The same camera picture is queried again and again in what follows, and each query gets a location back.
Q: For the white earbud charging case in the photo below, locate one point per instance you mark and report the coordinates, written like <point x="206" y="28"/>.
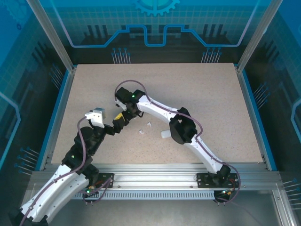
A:
<point x="165" y="134"/>

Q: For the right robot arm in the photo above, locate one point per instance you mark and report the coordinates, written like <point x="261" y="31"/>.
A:
<point x="157" y="109"/>

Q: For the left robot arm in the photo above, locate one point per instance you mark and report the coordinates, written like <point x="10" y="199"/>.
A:
<point x="58" y="186"/>

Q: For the blue table edge strip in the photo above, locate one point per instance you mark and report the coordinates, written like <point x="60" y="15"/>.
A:
<point x="258" y="117"/>
<point x="54" y="117"/>

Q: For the small connector board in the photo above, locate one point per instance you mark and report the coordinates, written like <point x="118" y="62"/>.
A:
<point x="89" y="191"/>
<point x="225" y="192"/>

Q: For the blue printed back panel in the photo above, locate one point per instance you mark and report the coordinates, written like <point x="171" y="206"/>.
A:
<point x="152" y="23"/>

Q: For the blue printed side panel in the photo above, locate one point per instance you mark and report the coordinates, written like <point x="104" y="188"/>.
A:
<point x="18" y="70"/>
<point x="287" y="70"/>

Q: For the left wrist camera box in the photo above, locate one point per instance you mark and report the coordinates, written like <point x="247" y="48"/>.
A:
<point x="95" y="117"/>

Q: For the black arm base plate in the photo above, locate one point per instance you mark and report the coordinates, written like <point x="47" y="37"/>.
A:
<point x="203" y="180"/>
<point x="105" y="176"/>

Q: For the aluminium front rail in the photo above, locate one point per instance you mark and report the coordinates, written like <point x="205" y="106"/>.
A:
<point x="152" y="175"/>

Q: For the aluminium frame post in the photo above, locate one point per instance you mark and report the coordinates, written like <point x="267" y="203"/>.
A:
<point x="257" y="35"/>
<point x="52" y="35"/>

